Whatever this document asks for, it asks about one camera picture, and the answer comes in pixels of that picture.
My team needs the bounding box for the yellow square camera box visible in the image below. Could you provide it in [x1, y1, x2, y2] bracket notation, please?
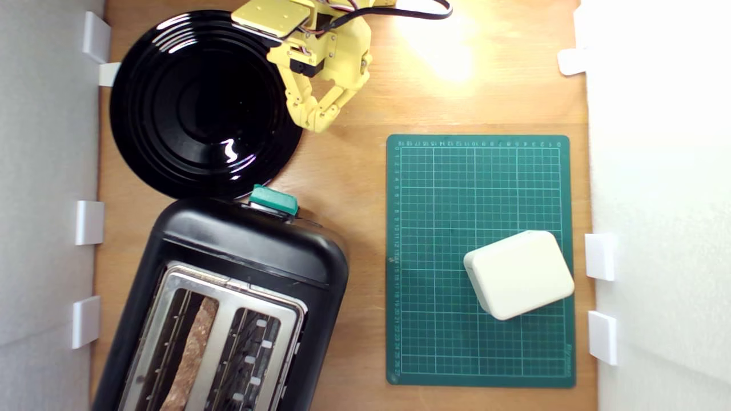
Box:
[231, 0, 312, 40]

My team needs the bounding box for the white block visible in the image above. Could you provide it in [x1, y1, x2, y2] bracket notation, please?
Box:
[463, 230, 576, 321]

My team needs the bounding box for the brown bread slice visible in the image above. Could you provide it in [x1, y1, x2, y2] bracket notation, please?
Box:
[159, 297, 219, 411]

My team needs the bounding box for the black plate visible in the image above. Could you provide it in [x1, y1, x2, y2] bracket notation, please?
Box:
[110, 10, 304, 200]

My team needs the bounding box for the green toaster lever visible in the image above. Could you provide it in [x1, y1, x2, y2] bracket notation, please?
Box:
[249, 184, 299, 217]

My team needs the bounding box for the green cutting mat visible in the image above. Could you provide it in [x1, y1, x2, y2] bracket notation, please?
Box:
[386, 134, 576, 389]

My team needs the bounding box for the black two-slot toaster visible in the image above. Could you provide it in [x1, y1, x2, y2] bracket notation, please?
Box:
[91, 197, 350, 411]

